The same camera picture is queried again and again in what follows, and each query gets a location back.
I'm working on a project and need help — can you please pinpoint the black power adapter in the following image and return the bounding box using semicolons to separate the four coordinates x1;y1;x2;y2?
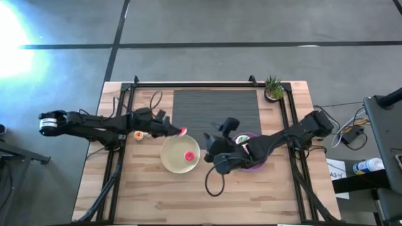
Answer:
341;126;365;146

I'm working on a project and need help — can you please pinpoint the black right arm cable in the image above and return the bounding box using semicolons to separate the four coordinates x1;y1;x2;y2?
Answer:
204;159;225;198

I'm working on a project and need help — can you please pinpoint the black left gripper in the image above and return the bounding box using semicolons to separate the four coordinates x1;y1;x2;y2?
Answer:
148;116;182;138

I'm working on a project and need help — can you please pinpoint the black floor cable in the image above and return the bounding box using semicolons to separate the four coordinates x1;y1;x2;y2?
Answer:
313;100;365;126

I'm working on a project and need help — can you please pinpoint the white blue spray can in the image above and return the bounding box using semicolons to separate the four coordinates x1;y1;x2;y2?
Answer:
352;158;386;175

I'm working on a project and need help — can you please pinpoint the grey metal cart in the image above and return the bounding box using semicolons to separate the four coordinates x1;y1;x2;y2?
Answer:
363;94;402;195

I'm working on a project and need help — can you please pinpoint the black crossbar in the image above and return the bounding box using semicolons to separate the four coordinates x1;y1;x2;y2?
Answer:
332;169;390;194

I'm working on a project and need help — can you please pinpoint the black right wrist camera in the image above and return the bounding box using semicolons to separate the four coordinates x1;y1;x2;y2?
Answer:
221;117;241;132

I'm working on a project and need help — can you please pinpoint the black pole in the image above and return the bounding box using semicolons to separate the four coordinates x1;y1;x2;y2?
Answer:
376;87;402;109

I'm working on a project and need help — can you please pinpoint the white paper sheet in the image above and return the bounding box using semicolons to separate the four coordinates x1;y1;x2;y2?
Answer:
326;158;350;200

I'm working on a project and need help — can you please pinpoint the dark grey ribbed placemat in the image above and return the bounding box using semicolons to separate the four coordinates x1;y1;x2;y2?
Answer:
171;90;263;150

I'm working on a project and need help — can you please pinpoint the purple round plate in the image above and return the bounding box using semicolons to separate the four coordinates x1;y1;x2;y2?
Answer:
231;132;268;172

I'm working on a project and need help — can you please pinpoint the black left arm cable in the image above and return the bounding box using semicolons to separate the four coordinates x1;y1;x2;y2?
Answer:
112;90;163;122

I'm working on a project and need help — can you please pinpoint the black aluminium table frame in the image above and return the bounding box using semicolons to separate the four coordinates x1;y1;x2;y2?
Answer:
77;75;340;225

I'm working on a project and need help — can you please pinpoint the small potted succulent plant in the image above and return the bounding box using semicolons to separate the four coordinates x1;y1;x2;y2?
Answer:
263;74;286;104

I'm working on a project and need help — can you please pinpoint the pale yellow round plate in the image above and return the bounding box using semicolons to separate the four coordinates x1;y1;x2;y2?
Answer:
160;134;201;175

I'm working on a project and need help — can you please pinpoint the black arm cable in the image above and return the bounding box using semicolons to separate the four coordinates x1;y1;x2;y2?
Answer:
112;90;163;122
204;159;225;198

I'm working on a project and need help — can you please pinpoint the white floor cable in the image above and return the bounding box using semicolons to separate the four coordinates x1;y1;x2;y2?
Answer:
326;116;367;148

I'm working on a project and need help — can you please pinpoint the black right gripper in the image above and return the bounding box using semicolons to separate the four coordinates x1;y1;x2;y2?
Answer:
203;132;249;175

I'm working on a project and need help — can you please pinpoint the black metal stand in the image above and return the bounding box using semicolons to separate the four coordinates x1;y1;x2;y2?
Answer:
0;124;51;226

